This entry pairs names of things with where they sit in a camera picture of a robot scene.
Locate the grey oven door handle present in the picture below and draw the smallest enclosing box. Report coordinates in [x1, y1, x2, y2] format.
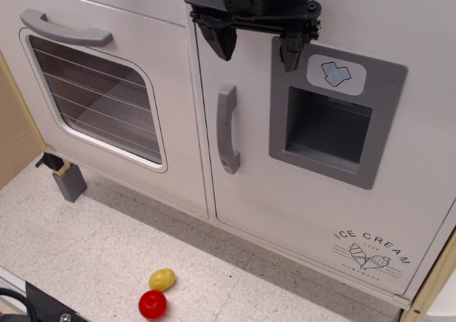
[20, 9, 113, 47]

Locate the white toy kitchen cabinet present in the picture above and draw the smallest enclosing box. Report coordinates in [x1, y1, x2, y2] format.
[1, 0, 455, 308]

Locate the white toy fridge door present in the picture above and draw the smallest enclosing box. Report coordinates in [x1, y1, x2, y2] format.
[193, 0, 455, 307]

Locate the black clamp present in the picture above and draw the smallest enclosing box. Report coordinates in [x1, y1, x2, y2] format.
[35, 152, 64, 171]

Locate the grey kitchen leg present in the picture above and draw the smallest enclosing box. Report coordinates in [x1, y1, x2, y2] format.
[53, 165, 88, 203]

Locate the wooden side post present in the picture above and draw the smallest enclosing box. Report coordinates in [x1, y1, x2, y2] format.
[399, 229, 455, 322]

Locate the black cable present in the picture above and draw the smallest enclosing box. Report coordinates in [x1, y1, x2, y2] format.
[0, 288, 40, 322]

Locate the yellow toy potato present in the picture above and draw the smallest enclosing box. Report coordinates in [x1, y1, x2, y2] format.
[148, 268, 176, 291]

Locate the white toy oven door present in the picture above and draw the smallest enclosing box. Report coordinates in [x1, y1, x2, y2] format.
[1, 0, 207, 217]

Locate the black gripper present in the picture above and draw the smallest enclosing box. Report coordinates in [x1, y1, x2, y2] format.
[184, 0, 322, 72]

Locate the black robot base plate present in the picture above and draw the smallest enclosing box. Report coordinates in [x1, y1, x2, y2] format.
[25, 282, 88, 322]

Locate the red toy tomato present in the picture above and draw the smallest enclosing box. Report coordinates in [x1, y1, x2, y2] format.
[138, 290, 167, 320]

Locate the grey fridge door handle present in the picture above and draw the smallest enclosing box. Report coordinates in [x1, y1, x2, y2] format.
[217, 84, 240, 175]

